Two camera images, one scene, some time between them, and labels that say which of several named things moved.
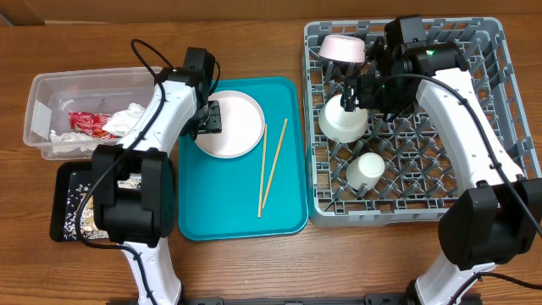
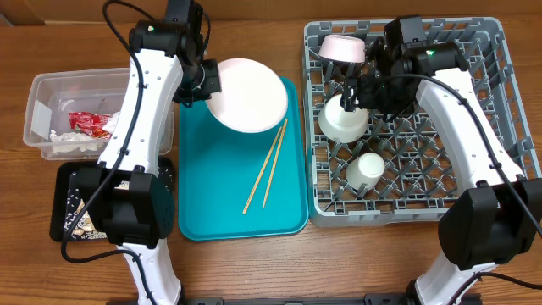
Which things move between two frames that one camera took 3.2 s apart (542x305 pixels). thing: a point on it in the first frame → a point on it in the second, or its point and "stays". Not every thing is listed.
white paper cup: x=367 y=169 stays
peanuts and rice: x=78 y=185 stays
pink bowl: x=345 y=47 stays
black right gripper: x=367 y=87 stays
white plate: x=243 y=123 → x=253 y=98
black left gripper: x=213 y=123 → x=213 y=84
